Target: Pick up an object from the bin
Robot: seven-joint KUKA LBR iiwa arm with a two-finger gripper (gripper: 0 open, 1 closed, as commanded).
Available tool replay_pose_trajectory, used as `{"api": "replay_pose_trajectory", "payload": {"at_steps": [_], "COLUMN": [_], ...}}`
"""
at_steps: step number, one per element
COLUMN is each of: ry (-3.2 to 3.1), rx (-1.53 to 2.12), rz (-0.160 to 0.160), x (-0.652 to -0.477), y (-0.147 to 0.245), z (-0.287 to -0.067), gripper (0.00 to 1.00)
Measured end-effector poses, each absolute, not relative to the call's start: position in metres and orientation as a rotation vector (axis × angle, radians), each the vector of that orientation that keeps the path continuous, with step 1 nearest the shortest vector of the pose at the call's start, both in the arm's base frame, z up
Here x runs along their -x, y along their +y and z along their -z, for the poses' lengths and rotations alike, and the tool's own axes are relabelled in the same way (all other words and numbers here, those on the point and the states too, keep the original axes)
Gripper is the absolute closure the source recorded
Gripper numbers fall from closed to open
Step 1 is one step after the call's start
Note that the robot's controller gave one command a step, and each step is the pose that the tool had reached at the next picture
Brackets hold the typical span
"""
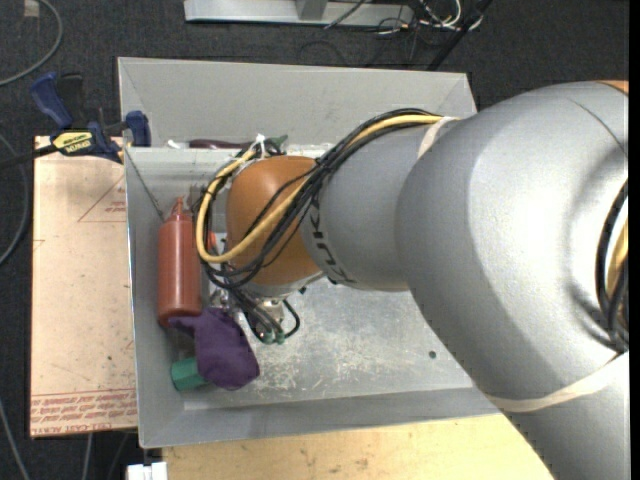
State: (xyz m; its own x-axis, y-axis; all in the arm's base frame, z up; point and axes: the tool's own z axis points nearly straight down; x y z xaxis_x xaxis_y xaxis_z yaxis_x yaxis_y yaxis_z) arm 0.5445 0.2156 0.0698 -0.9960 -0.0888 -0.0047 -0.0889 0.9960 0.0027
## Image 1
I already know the red-brown squeeze bottle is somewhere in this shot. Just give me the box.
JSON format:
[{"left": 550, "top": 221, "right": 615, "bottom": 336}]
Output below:
[{"left": 156, "top": 196, "right": 204, "bottom": 329}]

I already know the purple cloth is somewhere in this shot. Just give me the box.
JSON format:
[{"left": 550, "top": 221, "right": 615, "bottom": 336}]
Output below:
[{"left": 168, "top": 306, "right": 261, "bottom": 392}]

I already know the brown cardboard board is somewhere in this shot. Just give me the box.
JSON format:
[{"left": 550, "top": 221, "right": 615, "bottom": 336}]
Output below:
[{"left": 29, "top": 135, "right": 139, "bottom": 439}]

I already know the grey metal bin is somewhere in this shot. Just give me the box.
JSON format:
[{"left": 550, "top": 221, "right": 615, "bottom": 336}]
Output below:
[{"left": 116, "top": 56, "right": 506, "bottom": 450}]

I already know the green cup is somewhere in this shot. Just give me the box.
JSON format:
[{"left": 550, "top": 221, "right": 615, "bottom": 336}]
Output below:
[{"left": 170, "top": 356, "right": 211, "bottom": 393}]

